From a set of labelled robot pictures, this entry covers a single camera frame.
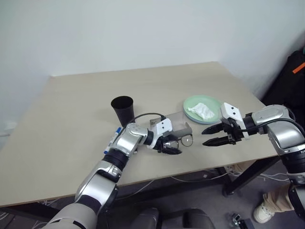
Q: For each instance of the dark rounded shape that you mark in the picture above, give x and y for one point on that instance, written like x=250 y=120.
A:
x=197 y=218
x=148 y=218

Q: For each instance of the white marker with blue cap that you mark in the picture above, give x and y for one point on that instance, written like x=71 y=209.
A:
x=116 y=133

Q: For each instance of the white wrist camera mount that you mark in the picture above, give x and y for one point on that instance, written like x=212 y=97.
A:
x=163 y=127
x=230 y=111

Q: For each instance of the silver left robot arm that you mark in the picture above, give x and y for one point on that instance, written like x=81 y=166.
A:
x=124 y=140

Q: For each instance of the black paper cup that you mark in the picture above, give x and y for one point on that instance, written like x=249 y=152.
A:
x=124 y=113

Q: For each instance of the black metal table frame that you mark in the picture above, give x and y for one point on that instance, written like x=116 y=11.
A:
x=250 y=171

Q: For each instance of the crumpled white tissue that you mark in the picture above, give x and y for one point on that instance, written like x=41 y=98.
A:
x=202 y=110

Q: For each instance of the black bag with orange tag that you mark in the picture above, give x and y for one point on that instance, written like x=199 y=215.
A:
x=293 y=83

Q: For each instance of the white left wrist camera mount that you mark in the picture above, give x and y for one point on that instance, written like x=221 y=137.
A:
x=163 y=127

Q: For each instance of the round black-rimmed glasses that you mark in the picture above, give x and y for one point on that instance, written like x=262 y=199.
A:
x=187 y=140

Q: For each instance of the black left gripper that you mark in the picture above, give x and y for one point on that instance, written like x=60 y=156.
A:
x=162 y=145

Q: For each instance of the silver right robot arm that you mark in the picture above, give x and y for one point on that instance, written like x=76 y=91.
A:
x=281 y=133

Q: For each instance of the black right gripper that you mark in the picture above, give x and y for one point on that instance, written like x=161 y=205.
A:
x=234 y=131

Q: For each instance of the white sneaker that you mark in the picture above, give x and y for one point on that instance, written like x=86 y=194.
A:
x=263 y=211

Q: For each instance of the beige trouser leg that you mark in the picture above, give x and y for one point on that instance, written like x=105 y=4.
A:
x=277 y=198

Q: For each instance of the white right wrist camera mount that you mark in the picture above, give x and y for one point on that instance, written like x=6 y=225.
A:
x=230 y=111

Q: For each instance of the clear grey glasses case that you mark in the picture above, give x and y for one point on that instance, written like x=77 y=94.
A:
x=182 y=130

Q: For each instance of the light blue plate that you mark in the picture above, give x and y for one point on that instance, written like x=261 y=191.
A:
x=198 y=122

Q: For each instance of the black caster wheel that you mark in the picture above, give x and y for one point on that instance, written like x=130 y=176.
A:
x=236 y=219

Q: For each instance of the light green plate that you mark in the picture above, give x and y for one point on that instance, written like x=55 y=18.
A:
x=205 y=101

